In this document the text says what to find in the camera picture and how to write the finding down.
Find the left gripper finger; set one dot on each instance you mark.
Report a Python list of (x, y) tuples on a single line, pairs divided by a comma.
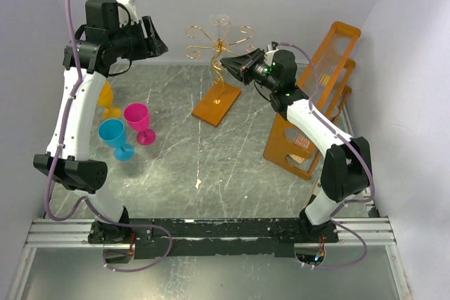
[(152, 32), (157, 47)]

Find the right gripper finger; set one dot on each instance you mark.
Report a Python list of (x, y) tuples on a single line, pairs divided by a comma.
[(249, 59), (236, 66)]

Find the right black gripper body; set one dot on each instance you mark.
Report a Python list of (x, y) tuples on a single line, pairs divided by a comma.
[(259, 72)]

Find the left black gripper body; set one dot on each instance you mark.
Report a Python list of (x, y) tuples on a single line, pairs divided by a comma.
[(140, 44)]

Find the clear wine glass back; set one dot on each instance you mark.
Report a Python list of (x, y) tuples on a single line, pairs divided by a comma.
[(221, 24)]

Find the yellow plastic wine glass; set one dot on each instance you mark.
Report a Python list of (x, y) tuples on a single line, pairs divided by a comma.
[(105, 100)]

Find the pink plastic wine glass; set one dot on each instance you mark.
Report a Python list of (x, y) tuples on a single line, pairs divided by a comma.
[(138, 118)]

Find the blue plastic wine glass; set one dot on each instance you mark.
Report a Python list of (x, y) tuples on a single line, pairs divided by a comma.
[(113, 133)]

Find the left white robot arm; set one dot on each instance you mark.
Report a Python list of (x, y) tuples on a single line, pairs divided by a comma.
[(112, 30)]

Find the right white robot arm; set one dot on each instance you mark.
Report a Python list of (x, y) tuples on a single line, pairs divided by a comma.
[(347, 160)]

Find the wooden rack base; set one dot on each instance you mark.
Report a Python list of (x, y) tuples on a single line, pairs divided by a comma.
[(216, 103)]

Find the orange wooden shelf rack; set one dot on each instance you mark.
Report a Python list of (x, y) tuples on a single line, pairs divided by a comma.
[(287, 146)]

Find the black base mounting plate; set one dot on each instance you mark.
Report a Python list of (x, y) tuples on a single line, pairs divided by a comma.
[(209, 237)]

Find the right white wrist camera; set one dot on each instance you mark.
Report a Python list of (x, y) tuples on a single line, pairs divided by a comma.
[(269, 54)]

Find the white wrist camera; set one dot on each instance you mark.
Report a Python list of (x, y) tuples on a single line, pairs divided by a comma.
[(269, 54), (131, 7)]

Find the gold wire glass rack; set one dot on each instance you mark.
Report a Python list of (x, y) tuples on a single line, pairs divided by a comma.
[(216, 45)]

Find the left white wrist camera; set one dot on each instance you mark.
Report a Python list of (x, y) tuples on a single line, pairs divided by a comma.
[(131, 7)]

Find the aluminium extrusion rail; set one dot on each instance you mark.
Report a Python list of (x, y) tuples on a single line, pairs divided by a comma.
[(73, 233)]

